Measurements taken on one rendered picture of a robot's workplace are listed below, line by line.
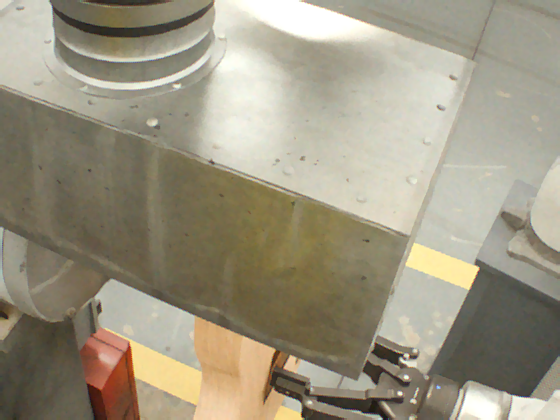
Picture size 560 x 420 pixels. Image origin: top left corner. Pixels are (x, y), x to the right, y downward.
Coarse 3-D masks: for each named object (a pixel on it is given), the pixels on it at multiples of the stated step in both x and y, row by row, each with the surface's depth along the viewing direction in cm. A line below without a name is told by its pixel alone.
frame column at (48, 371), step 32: (32, 320) 101; (64, 320) 111; (0, 352) 94; (32, 352) 104; (64, 352) 115; (0, 384) 97; (32, 384) 107; (64, 384) 119; (0, 416) 102; (32, 416) 111; (64, 416) 123
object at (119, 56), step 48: (48, 0) 41; (96, 0) 39; (144, 0) 39; (192, 0) 40; (48, 48) 45; (96, 48) 42; (144, 48) 42; (192, 48) 44; (96, 96) 43; (144, 96) 43
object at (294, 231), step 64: (256, 0) 51; (0, 64) 44; (256, 64) 46; (320, 64) 47; (384, 64) 48; (448, 64) 48; (0, 128) 46; (64, 128) 43; (128, 128) 41; (192, 128) 42; (256, 128) 42; (320, 128) 43; (384, 128) 43; (448, 128) 44; (0, 192) 51; (64, 192) 47; (128, 192) 45; (192, 192) 42; (256, 192) 40; (320, 192) 40; (384, 192) 40; (64, 256) 53; (128, 256) 49; (192, 256) 46; (256, 256) 44; (320, 256) 42; (384, 256) 40; (256, 320) 48; (320, 320) 46
